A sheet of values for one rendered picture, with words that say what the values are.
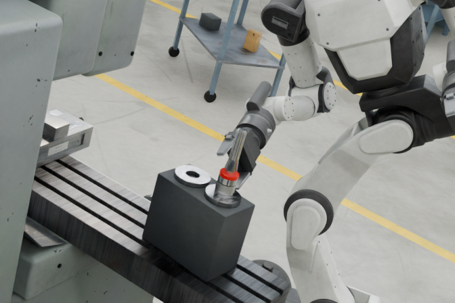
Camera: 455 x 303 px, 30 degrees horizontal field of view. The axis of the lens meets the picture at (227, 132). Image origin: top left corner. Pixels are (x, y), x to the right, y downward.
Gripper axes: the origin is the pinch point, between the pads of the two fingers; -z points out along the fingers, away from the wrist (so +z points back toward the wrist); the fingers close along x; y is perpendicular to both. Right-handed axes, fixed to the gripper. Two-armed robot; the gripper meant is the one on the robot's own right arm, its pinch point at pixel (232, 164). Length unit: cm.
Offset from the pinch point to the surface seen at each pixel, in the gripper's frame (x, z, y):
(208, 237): -7.4, -18.0, -1.1
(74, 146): 0, 9, -57
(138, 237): -9.5, -17.2, -23.3
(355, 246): -177, 155, -69
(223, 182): 2.0, -9.6, 2.9
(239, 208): -5.1, -10.5, 4.8
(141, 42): -129, 312, -278
